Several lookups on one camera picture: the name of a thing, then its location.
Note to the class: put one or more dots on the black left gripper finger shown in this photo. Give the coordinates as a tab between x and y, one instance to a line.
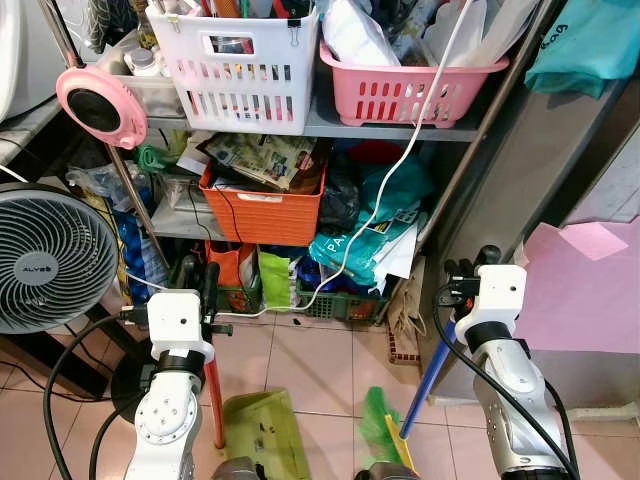
211	280

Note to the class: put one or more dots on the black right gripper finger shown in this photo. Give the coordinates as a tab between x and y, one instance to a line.
489	256

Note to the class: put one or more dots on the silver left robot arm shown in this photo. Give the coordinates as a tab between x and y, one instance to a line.
165	420

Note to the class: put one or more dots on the grey round floor fan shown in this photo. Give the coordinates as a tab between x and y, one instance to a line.
50	260

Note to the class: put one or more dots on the orange shopping bag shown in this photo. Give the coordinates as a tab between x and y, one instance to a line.
228	262

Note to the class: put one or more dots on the brown paper bag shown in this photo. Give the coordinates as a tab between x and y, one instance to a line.
408	305

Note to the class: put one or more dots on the lime green bag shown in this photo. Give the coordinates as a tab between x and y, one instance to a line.
278	280

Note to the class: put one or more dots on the orange plastic basket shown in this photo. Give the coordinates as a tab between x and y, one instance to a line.
265	215

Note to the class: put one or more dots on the pink paper sheet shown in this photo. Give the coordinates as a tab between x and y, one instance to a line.
590	290

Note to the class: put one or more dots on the teal printed plastic bag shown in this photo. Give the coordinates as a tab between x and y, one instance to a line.
355	255

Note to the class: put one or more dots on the plain teal plastic bag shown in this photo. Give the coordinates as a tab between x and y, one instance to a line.
395	190

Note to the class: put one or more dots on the grey metal cabinet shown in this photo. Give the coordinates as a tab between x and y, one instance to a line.
560	160

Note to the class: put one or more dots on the dark green plastic crate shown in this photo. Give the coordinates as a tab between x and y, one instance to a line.
345	303

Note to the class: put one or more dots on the printed magazine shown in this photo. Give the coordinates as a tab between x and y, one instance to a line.
260	160

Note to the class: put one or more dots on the grey metal shelf rack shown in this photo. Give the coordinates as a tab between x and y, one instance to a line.
440	132

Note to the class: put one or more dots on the black plastic bag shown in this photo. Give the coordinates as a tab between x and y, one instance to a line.
340	205

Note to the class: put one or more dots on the grey left robot knee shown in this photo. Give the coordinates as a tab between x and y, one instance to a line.
240	470

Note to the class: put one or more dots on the grey robot knee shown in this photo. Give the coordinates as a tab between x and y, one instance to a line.
240	470
380	472

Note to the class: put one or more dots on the pink plastic basket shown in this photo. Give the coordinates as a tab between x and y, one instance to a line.
400	95

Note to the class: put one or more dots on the white plastic basket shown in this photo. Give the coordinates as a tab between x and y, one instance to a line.
240	90

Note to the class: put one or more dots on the clear plastic container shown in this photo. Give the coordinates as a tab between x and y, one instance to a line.
150	90

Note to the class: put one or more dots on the grey right robot knee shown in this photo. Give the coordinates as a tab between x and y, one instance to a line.
380	472

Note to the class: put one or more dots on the teal cloth bag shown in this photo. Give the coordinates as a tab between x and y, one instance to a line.
585	45

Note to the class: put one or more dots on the white plastic bag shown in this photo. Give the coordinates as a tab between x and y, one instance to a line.
360	35

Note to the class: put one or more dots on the white appliance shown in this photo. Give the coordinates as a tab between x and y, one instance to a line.
20	50

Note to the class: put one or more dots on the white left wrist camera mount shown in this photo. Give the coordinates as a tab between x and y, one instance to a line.
180	315

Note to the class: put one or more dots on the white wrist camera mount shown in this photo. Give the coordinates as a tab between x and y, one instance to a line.
500	295
180	315

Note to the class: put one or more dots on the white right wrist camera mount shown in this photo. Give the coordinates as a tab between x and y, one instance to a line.
500	295

